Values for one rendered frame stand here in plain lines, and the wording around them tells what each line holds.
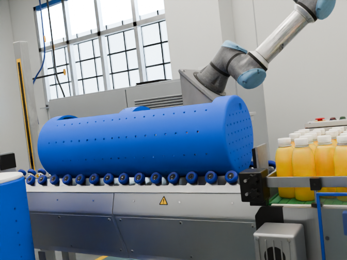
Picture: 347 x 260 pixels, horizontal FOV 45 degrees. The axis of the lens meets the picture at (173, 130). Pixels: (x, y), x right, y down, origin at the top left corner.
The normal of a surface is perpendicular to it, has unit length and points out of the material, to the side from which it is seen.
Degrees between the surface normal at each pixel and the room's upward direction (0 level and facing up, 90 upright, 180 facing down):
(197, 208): 70
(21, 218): 90
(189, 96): 90
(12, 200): 90
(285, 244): 90
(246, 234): 109
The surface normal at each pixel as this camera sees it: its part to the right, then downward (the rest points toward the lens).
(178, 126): -0.50, -0.28
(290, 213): -0.49, 0.10
